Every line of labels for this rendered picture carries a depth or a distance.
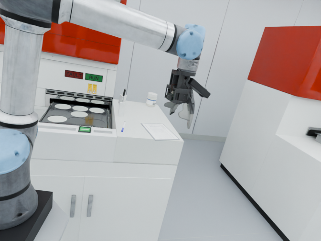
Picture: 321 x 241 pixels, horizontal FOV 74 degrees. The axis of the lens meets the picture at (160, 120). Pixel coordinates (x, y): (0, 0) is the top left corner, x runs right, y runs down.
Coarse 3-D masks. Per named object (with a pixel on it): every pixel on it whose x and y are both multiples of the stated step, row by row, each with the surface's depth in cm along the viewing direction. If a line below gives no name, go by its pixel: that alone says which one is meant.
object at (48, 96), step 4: (48, 96) 146; (52, 96) 147; (56, 96) 148; (60, 96) 148; (64, 96) 149; (68, 96) 150; (48, 100) 147; (72, 100) 151; (76, 100) 152; (80, 100) 152; (84, 100) 153; (88, 100) 154; (92, 100) 154; (96, 100) 155; (100, 100) 156; (104, 100) 158; (48, 104) 148; (104, 104) 158; (108, 104) 158
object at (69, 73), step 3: (66, 72) 144; (69, 72) 145; (72, 72) 145; (75, 72) 146; (78, 72) 146; (66, 75) 145; (69, 75) 145; (72, 75) 146; (75, 75) 146; (78, 75) 147; (81, 75) 147; (81, 78) 148
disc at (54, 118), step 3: (51, 117) 122; (54, 117) 123; (57, 117) 124; (60, 117) 125; (63, 117) 126; (51, 120) 118; (54, 120) 119; (57, 120) 120; (60, 120) 121; (63, 120) 121
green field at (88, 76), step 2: (86, 74) 148; (88, 74) 148; (90, 74) 148; (86, 76) 148; (88, 76) 148; (90, 76) 149; (92, 76) 149; (94, 76) 149; (96, 76) 150; (98, 76) 150; (100, 76) 150; (86, 78) 149; (88, 78) 149; (90, 78) 149; (92, 78) 150; (94, 78) 150; (96, 78) 150; (98, 78) 151; (100, 78) 151; (94, 80) 150; (96, 80) 151; (98, 80) 151; (100, 80) 151
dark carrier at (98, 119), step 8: (56, 104) 143; (72, 104) 149; (48, 112) 128; (56, 112) 131; (64, 112) 133; (88, 112) 141; (104, 112) 147; (48, 120) 118; (72, 120) 124; (80, 120) 127; (88, 120) 129; (96, 120) 132; (104, 120) 134
